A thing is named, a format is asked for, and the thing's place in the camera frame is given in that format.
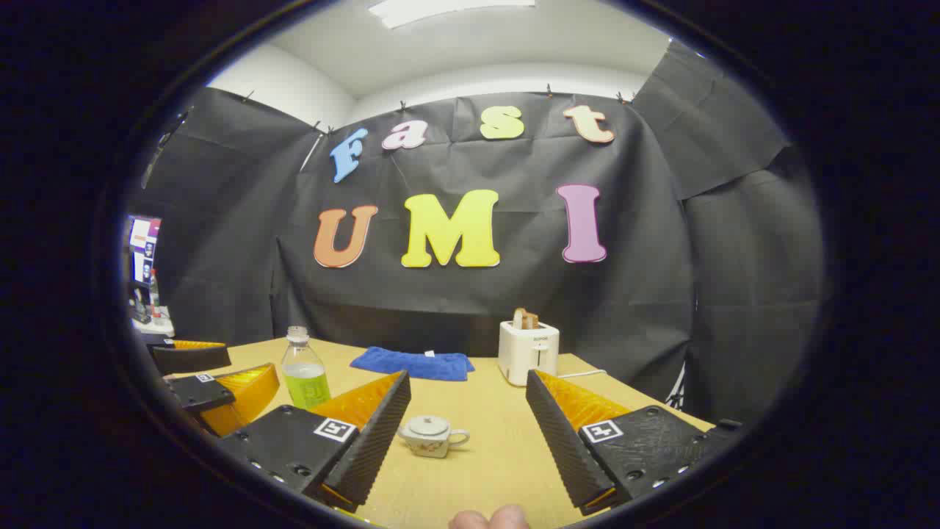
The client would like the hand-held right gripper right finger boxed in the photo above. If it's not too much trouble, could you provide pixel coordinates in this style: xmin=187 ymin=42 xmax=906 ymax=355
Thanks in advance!
xmin=525 ymin=369 xmax=728 ymax=517

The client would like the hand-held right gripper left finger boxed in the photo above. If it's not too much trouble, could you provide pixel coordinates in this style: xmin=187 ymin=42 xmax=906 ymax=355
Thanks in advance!
xmin=217 ymin=370 xmax=412 ymax=514

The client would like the white floral teacup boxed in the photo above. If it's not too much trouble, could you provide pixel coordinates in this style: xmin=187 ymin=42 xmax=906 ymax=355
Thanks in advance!
xmin=398 ymin=425 xmax=471 ymax=459

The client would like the green label water bottle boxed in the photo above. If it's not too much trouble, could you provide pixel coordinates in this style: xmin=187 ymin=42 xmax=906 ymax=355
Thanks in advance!
xmin=281 ymin=325 xmax=331 ymax=410

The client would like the white side table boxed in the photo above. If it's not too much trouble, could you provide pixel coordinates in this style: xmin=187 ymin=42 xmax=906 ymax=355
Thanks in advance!
xmin=132 ymin=305 xmax=177 ymax=339

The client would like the blue towel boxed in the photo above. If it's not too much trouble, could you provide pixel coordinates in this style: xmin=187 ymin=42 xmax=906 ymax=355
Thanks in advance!
xmin=350 ymin=346 xmax=476 ymax=382

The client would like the white toaster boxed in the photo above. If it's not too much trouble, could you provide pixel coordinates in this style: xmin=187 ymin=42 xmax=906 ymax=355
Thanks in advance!
xmin=497 ymin=320 xmax=560 ymax=387

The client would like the computer monitor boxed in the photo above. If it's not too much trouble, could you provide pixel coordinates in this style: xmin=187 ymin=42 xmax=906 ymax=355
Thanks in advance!
xmin=126 ymin=215 xmax=162 ymax=287

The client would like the black backdrop cloth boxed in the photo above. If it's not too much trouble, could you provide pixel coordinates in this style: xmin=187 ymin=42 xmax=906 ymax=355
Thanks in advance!
xmin=125 ymin=40 xmax=827 ymax=427

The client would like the ceiling light panel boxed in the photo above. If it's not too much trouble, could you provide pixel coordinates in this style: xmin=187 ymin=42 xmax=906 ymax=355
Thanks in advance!
xmin=367 ymin=0 xmax=537 ymax=30

